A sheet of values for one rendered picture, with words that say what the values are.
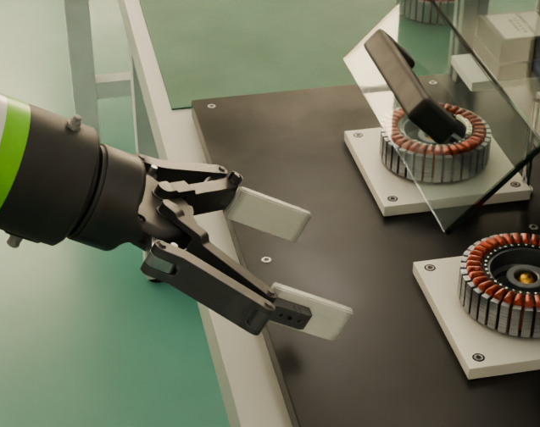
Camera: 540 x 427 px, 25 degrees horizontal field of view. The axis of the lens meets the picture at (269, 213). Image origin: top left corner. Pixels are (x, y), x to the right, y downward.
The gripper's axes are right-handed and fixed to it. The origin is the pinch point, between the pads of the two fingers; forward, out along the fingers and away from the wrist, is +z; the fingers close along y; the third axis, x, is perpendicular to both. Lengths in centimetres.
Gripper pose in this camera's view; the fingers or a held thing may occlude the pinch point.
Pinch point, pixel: (310, 269)
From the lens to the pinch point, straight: 99.5
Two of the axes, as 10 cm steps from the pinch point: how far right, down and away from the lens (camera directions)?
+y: 2.0, 5.4, -8.2
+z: 8.5, 3.1, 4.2
